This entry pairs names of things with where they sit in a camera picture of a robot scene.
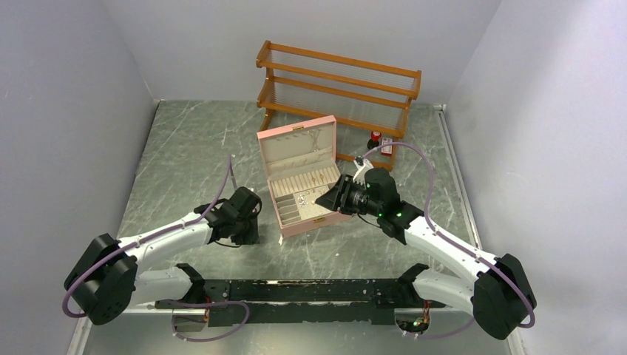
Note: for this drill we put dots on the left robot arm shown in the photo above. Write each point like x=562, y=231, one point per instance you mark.
x=112, y=275

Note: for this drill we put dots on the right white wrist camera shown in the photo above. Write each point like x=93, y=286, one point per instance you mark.
x=363, y=165

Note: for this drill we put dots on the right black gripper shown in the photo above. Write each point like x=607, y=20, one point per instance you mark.
x=336, y=197

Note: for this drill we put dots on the pink jewelry box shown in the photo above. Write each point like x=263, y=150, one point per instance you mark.
x=300, y=166

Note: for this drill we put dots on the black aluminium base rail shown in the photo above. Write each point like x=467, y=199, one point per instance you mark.
x=377, y=301

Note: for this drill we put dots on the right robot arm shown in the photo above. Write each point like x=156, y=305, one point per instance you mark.
x=495, y=291

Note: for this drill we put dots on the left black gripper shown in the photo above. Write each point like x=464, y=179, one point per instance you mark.
x=252, y=237

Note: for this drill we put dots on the wooden two-tier shelf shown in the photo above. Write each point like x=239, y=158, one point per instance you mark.
x=360, y=94

